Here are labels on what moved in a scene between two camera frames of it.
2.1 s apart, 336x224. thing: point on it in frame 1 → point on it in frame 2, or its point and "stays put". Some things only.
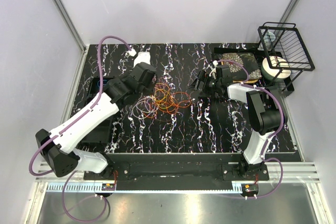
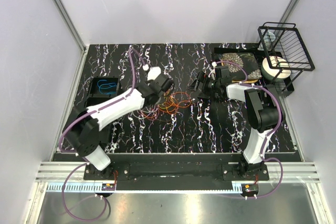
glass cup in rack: [269, 37] stays put
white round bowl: [270, 73] stays put
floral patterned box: [239, 72] stays put
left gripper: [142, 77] → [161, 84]
